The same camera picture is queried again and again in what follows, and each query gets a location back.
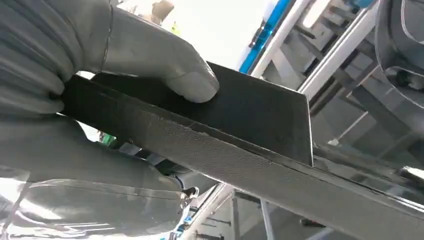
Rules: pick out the large blue steel shelf rack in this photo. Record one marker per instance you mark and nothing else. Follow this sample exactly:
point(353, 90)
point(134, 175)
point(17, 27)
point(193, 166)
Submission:
point(265, 36)

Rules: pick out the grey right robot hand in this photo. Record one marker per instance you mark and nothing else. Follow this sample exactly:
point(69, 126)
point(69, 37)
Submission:
point(66, 185)

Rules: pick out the white metal frame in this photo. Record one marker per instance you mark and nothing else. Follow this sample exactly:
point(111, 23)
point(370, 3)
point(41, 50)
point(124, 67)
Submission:
point(331, 59)

